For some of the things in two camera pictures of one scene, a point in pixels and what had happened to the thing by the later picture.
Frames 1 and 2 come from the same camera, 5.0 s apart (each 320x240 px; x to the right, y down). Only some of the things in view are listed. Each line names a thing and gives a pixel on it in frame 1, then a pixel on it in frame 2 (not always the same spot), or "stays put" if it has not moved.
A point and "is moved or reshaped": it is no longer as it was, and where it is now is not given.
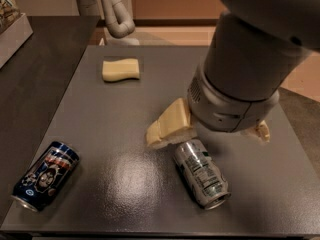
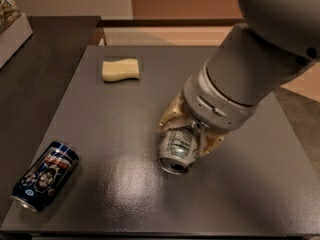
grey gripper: x=224 y=110 -> x=209 y=106
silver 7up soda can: x=201 y=173 is moved or reshaped
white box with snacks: x=15 y=29 stays put
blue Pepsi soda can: x=46 y=176 stays put
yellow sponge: x=124 y=68 stays put
